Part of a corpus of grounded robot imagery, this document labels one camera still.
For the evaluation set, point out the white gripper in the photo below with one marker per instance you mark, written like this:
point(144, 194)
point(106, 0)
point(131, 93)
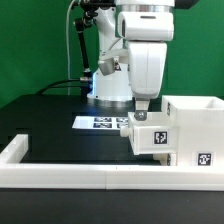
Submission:
point(146, 68)

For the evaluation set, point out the white plain drawer box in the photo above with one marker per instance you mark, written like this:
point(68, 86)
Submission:
point(156, 135)

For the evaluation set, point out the white drawer box with knob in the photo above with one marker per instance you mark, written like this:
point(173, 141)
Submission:
point(166, 159)

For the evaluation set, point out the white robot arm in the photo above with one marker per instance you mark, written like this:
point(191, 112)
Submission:
point(166, 6)

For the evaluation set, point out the paper sheet with markers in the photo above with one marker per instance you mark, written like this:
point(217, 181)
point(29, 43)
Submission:
point(99, 123)

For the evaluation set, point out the white L-shaped obstacle fence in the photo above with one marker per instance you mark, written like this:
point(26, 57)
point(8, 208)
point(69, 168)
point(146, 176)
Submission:
point(14, 173)

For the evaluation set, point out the white drawer cabinet frame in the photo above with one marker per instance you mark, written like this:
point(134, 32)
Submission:
point(200, 123)

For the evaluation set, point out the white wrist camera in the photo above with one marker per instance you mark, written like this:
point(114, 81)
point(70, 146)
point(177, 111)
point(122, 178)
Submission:
point(145, 26)

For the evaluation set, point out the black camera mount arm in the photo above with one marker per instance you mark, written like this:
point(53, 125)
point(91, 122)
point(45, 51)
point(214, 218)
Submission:
point(90, 8)

